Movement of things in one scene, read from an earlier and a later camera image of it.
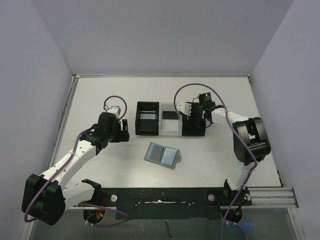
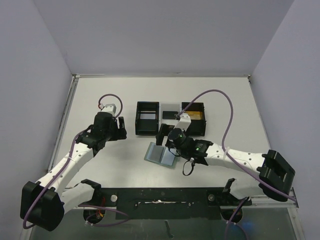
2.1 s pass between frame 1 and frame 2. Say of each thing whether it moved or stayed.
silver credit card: stayed
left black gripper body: stayed
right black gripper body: moved
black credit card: stayed
